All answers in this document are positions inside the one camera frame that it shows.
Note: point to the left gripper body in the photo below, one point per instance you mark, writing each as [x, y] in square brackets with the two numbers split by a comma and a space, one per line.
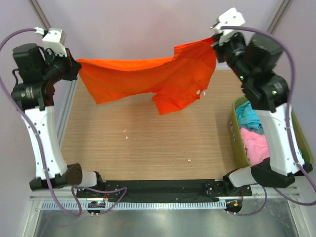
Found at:
[58, 67]

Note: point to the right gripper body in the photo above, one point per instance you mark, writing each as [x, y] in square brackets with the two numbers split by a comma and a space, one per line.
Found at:
[229, 49]

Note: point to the orange t-shirt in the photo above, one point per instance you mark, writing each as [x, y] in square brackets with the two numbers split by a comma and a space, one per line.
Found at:
[175, 81]

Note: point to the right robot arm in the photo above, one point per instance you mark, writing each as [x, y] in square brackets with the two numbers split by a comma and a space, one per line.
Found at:
[267, 92]

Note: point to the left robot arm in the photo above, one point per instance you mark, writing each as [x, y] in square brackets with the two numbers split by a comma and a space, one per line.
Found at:
[36, 102]

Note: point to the light blue t-shirt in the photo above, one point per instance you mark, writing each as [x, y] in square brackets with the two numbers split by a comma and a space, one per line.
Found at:
[247, 117]

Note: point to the green laundry basket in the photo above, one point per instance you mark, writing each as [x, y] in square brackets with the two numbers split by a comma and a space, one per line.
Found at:
[236, 140]

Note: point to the pink t-shirt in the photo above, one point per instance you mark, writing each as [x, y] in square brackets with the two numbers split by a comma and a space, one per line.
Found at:
[255, 145]

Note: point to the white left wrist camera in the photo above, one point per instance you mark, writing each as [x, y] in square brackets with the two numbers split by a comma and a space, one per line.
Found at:
[52, 39]

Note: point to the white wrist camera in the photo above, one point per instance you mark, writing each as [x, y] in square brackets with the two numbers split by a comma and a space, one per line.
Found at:
[228, 19]
[52, 39]

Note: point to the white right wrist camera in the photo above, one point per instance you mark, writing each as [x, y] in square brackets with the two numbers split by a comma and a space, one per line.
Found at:
[228, 19]

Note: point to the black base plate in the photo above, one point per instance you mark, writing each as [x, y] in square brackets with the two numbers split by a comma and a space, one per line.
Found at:
[175, 191]

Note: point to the white slotted cable duct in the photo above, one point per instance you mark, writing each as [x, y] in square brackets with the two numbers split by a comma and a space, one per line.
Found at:
[98, 205]

